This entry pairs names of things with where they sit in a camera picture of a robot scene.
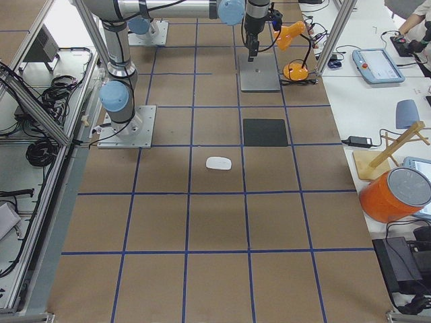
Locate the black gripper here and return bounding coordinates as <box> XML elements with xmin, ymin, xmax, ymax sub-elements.
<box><xmin>244</xmin><ymin>13</ymin><xmax>268</xmax><ymax>62</ymax></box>

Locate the white computer mouse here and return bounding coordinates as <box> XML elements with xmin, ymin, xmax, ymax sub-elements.
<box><xmin>205</xmin><ymin>156</ymin><xmax>232</xmax><ymax>170</ymax></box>

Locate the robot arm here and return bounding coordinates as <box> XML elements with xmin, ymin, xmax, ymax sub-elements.
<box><xmin>84</xmin><ymin>1</ymin><xmax>274</xmax><ymax>137</ymax></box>

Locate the silver closed notebook laptop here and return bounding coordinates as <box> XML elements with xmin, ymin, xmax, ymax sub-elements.
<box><xmin>238</xmin><ymin>53</ymin><xmax>280</xmax><ymax>93</ymax></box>

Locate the black mousepad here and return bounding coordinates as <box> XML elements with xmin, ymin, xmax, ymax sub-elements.
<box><xmin>243</xmin><ymin>118</ymin><xmax>288</xmax><ymax>147</ymax></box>

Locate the person hand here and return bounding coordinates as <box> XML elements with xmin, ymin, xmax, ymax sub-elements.
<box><xmin>399</xmin><ymin>20</ymin><xmax>415</xmax><ymax>34</ymax></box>

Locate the blue teach pendant tablet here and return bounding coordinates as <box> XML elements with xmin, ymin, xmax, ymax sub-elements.
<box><xmin>352</xmin><ymin>48</ymin><xmax>405</xmax><ymax>84</ymax></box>

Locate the black power adapter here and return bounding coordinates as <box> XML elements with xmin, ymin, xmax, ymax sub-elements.
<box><xmin>348</xmin><ymin>136</ymin><xmax>372</xmax><ymax>148</ymax></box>

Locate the wooden mug stand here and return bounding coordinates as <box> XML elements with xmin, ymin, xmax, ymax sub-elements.
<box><xmin>353</xmin><ymin>120</ymin><xmax>430</xmax><ymax>181</ymax></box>

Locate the grey blue curved pad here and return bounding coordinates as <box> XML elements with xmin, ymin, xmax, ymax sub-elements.
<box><xmin>395</xmin><ymin>100</ymin><xmax>420</xmax><ymax>129</ymax></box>

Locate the orange cylindrical bucket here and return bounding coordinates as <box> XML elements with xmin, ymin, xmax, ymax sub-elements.
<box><xmin>359</xmin><ymin>167</ymin><xmax>423</xmax><ymax>223</ymax></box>

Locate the grey metal box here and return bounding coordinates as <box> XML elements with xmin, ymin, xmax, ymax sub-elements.
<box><xmin>23</xmin><ymin>24</ymin><xmax>59</xmax><ymax>73</ymax></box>

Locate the black box on desk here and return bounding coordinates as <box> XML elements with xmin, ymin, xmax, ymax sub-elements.
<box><xmin>372</xmin><ymin>237</ymin><xmax>426</xmax><ymax>295</ymax></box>

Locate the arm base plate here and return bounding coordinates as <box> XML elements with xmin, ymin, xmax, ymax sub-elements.
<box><xmin>127</xmin><ymin>17</ymin><xmax>168</xmax><ymax>47</ymax></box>
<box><xmin>96</xmin><ymin>105</ymin><xmax>157</xmax><ymax>149</ymax></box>

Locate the black cable bundle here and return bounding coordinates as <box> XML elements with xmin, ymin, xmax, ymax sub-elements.
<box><xmin>26</xmin><ymin>139</ymin><xmax>58</xmax><ymax>168</ymax></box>

